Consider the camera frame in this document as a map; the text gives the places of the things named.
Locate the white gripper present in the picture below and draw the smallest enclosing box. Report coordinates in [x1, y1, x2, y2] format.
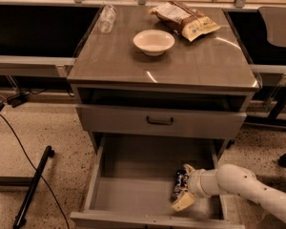
[172, 164, 219, 212]

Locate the blue pepsi can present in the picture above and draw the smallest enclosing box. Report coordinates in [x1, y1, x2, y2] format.
[172, 169, 189, 200]

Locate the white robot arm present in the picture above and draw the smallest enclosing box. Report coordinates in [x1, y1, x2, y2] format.
[173, 164, 286, 223]

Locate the open grey middle drawer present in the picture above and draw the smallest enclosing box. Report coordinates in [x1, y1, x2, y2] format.
[71, 135, 245, 229]

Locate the grey drawer cabinet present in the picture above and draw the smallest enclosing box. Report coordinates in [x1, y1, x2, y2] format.
[68, 6, 259, 145]

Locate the closed grey top drawer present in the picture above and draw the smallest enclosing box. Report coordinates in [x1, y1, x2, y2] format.
[76, 104, 246, 139]

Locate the white bowl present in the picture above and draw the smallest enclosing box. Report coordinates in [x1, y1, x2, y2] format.
[133, 30, 174, 56]

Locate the brown chip bag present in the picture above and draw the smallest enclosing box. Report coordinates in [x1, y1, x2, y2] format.
[149, 1, 220, 42]

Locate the black stand leg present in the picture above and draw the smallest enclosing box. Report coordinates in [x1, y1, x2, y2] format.
[12, 146, 54, 229]

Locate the clear plastic bottle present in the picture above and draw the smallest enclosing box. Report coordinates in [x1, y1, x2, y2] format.
[97, 5, 116, 33]

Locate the grey office chair back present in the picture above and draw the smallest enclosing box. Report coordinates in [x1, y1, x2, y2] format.
[258, 7, 286, 48]

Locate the black drawer handle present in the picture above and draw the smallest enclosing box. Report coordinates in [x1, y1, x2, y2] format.
[146, 115, 174, 126]

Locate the black floor cable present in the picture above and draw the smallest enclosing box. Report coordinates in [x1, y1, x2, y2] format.
[0, 112, 71, 229]

